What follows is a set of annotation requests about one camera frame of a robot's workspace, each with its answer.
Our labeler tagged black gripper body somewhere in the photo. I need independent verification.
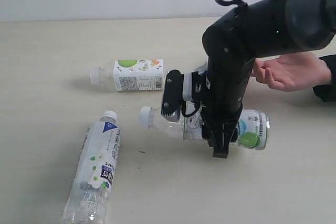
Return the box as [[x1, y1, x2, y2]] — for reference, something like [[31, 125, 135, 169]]
[[201, 63, 249, 145]]

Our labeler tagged lime label clear water bottle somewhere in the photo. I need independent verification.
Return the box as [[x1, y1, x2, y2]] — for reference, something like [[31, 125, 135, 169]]
[[139, 106, 270, 150]]

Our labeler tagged tall clear bottle white label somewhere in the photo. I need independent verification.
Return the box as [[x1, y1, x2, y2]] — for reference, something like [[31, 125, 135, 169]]
[[60, 111, 121, 223]]

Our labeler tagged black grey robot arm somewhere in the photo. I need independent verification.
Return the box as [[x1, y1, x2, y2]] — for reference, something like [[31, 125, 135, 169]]
[[201, 0, 335, 158]]

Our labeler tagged square bottle white fruit label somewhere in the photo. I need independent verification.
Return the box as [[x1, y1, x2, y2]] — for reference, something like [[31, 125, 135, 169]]
[[89, 59, 166, 91]]

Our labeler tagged person's open bare hand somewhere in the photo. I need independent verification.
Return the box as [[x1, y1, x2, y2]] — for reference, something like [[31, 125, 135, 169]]
[[251, 52, 320, 92]]

